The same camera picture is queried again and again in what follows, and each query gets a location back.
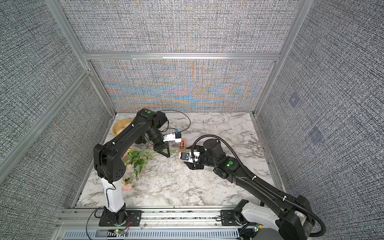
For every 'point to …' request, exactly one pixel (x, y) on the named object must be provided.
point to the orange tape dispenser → (182, 144)
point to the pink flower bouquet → (135, 158)
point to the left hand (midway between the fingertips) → (169, 153)
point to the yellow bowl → (120, 124)
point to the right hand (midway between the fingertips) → (187, 148)
